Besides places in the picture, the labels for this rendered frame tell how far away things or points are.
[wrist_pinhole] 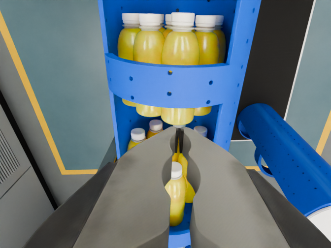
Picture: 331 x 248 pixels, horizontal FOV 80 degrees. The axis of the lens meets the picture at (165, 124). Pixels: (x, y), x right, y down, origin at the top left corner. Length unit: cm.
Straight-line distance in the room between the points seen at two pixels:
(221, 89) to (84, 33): 141
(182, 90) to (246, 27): 13
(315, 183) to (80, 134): 175
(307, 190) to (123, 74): 85
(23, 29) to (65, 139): 95
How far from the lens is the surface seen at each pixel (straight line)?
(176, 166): 50
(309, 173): 105
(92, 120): 188
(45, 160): 239
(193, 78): 31
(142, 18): 40
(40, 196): 251
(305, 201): 98
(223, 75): 33
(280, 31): 152
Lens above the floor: 152
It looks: 61 degrees down
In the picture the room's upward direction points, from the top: 175 degrees counter-clockwise
